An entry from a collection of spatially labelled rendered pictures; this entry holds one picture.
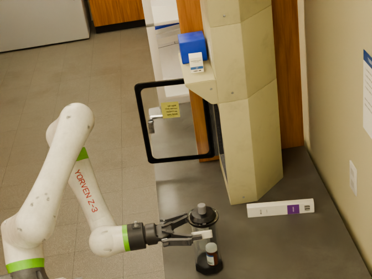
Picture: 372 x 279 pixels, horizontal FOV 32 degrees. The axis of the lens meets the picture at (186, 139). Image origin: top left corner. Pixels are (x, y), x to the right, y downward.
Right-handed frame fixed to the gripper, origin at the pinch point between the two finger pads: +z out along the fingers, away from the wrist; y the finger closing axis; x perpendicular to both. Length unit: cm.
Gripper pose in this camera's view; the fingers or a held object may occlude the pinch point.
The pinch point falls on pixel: (203, 226)
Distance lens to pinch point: 226.5
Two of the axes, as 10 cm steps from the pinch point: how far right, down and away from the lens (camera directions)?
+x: 1.2, 8.6, 4.9
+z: 9.9, -1.5, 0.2
